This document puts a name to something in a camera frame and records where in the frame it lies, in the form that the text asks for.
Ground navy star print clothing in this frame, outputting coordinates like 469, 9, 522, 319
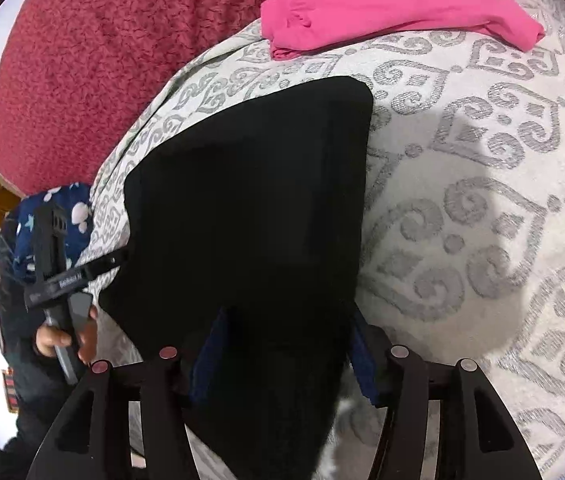
12, 182, 94, 287

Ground pink pants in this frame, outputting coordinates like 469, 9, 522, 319
261, 0, 547, 62

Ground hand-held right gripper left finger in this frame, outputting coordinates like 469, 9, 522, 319
26, 307, 234, 480

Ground person's left hand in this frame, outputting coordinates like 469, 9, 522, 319
35, 305, 100, 366

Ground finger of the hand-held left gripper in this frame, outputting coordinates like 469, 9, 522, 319
75, 246, 132, 282

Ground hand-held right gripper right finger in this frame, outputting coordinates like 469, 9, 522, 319
349, 307, 544, 480

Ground black pants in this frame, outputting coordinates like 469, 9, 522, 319
98, 76, 374, 480

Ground person in star-print clothing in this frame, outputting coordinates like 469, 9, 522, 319
0, 210, 94, 480

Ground grey patterned white bedspread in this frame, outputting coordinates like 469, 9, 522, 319
73, 0, 565, 480

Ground red textured blanket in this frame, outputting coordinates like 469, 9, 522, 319
0, 0, 344, 199

